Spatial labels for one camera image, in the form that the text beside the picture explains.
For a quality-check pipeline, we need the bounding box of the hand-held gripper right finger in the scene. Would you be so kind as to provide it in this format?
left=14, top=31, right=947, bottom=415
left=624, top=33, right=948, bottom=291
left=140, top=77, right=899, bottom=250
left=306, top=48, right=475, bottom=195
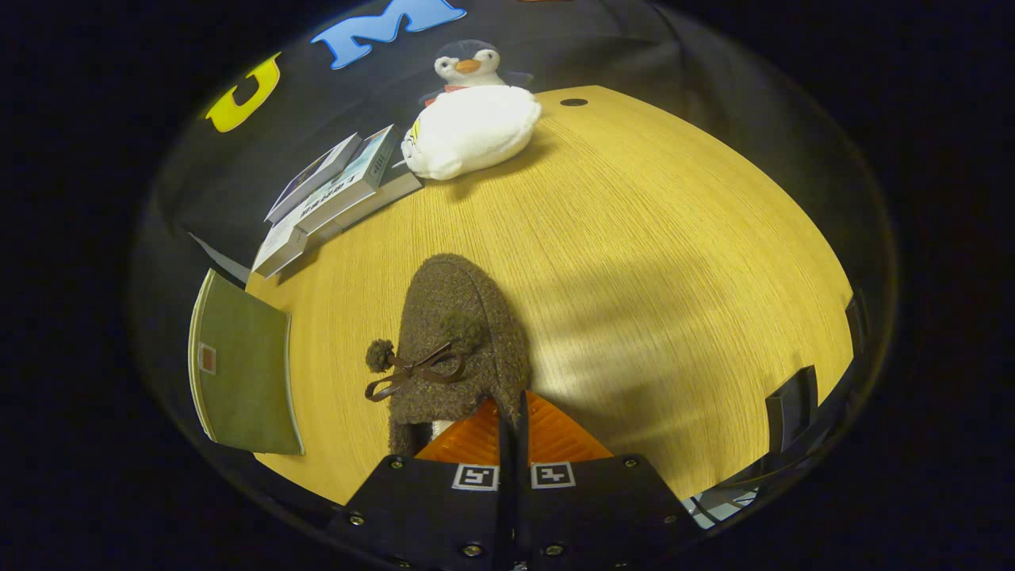
left=518, top=391, right=708, bottom=571

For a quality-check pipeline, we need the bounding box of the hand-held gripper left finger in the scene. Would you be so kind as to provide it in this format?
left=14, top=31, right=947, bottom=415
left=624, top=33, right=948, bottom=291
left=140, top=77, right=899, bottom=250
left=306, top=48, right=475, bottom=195
left=325, top=399, right=510, bottom=571

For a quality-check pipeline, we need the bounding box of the brown fuzzy shoe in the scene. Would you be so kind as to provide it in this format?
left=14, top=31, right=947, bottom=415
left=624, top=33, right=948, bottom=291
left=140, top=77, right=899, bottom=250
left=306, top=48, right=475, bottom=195
left=365, top=253, right=530, bottom=457

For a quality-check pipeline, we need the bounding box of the green storage box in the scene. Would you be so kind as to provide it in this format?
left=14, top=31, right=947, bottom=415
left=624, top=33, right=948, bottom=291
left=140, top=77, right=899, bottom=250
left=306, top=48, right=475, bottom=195
left=187, top=268, right=305, bottom=457

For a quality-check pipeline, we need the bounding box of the black chair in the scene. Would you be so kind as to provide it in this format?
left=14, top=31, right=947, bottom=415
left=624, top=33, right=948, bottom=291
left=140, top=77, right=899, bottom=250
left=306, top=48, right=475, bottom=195
left=765, top=365, right=819, bottom=454

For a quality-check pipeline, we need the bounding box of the dark grey book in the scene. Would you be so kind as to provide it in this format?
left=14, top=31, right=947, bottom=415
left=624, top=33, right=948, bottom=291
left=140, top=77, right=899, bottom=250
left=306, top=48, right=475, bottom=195
left=317, top=171, right=423, bottom=239

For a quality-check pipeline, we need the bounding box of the white book with printed spine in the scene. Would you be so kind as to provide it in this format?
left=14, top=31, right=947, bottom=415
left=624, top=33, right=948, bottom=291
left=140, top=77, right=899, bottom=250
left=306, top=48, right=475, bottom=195
left=293, top=125, right=399, bottom=236

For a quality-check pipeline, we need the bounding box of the blue cover book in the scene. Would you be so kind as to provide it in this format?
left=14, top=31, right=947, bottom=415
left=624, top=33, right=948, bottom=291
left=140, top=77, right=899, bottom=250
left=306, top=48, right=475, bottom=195
left=264, top=132, right=363, bottom=225

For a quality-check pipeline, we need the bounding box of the white plush toy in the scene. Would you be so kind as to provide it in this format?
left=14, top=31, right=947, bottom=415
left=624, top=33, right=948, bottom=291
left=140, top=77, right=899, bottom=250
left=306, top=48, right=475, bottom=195
left=400, top=85, right=543, bottom=181

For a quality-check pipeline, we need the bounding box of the penguin plush toy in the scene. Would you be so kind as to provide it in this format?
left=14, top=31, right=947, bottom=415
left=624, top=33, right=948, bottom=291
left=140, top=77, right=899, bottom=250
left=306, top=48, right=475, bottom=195
left=420, top=40, right=534, bottom=108

